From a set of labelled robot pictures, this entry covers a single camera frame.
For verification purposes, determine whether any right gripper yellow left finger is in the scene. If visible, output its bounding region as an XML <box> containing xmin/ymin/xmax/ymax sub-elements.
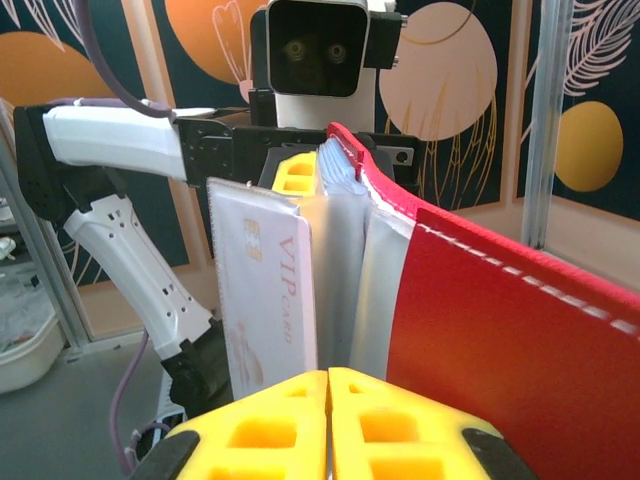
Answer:
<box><xmin>130</xmin><ymin>368</ymin><xmax>330</xmax><ymax>480</ymax></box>

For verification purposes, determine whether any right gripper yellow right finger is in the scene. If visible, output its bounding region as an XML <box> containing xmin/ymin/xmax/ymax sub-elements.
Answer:
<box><xmin>327</xmin><ymin>366</ymin><xmax>540</xmax><ymax>480</ymax></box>

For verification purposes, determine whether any red card holder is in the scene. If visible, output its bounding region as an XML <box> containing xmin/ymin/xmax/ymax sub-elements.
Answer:
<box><xmin>205</xmin><ymin>121</ymin><xmax>640</xmax><ymax>480</ymax></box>

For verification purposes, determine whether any white plastic bin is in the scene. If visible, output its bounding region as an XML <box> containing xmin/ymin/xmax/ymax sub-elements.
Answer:
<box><xmin>0</xmin><ymin>308</ymin><xmax>67</xmax><ymax>396</ymax></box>

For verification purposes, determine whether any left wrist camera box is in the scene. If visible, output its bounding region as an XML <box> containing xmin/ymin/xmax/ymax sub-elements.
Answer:
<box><xmin>249</xmin><ymin>0</ymin><xmax>404</xmax><ymax>129</ymax></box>

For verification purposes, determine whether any aluminium frame post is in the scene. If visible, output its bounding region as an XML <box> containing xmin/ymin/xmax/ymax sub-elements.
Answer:
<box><xmin>519</xmin><ymin>0</ymin><xmax>571</xmax><ymax>251</ymax></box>
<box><xmin>0</xmin><ymin>164</ymin><xmax>89</xmax><ymax>354</ymax></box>

